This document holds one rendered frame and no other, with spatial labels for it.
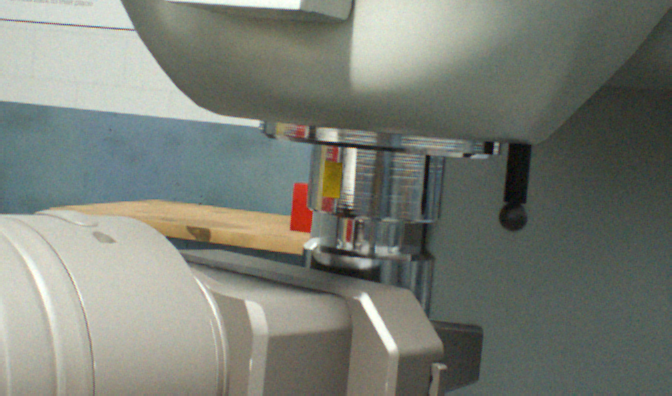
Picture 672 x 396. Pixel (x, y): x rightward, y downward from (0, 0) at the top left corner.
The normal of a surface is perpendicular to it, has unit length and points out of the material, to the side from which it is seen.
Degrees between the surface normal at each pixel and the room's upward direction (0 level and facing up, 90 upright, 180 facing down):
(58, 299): 53
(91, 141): 90
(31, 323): 60
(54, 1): 90
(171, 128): 90
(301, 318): 65
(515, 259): 90
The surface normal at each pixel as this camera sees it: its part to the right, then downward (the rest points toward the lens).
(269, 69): -0.37, 0.37
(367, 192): -0.17, 0.04
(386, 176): 0.09, 0.06
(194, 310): 0.68, -0.42
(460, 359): 0.73, 0.11
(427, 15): -0.09, 0.29
